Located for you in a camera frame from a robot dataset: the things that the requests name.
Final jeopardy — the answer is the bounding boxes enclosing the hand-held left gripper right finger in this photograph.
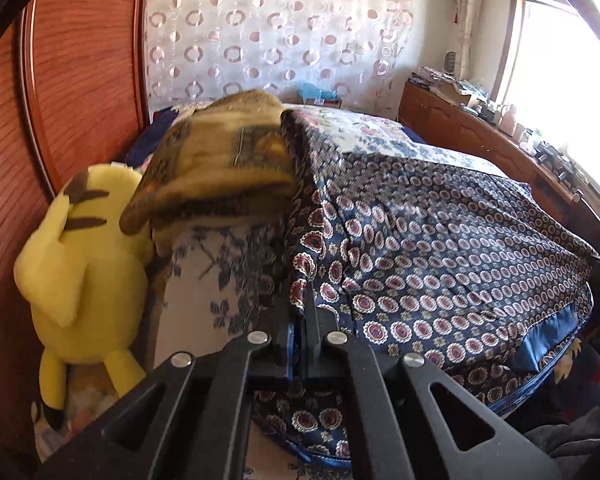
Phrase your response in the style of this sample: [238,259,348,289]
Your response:
[305,280,563,480]

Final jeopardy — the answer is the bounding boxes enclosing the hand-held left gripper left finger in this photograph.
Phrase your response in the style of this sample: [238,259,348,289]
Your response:
[37,300,296,480]

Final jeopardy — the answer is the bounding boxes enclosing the navy circle patterned garment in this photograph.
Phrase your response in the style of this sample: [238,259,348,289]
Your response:
[252,110,598,466]

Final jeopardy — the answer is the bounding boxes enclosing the white blue floral bed sheet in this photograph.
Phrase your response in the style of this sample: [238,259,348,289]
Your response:
[152,220,353,480]

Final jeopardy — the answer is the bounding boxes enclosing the beige bottle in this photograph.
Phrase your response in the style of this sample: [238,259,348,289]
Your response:
[501,105,520,137]

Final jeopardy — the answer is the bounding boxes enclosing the person's grey trousers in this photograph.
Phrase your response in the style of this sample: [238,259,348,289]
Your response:
[525,405,600,480]

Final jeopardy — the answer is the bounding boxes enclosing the wooden framed window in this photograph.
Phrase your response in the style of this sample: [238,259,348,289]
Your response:
[495,0,600,211]

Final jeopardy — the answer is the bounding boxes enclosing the long wooden sideboard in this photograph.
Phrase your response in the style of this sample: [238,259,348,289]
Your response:
[397,80,600,261]

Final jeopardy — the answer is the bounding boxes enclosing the golden brown patterned garment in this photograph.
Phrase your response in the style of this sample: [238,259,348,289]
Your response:
[119,89,301,256]

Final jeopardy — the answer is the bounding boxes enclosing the yellow plush toy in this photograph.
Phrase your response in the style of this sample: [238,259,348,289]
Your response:
[14,162,156,428]

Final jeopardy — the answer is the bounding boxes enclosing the cream pink floral blanket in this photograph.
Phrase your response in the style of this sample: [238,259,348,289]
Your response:
[280,102,511,176]

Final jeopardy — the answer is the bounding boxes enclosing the pile of papers and clutter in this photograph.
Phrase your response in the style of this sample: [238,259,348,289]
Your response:
[407,65,491,106]

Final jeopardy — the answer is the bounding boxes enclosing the navy blue bedspread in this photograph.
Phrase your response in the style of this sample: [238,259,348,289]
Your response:
[125,107,181,161]

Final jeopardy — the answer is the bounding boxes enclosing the blue tissue packet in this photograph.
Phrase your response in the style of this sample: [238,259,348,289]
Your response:
[297,80,343,106]

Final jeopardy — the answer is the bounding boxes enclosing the beige window curtain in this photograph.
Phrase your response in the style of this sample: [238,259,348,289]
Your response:
[450,0,481,81]

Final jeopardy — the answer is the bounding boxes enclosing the wooden slatted wardrobe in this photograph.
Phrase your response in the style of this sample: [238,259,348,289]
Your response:
[0,0,153,461]

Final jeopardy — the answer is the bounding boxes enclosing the sheer circle patterned wall curtain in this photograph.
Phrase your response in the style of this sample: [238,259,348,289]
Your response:
[142,0,416,111]

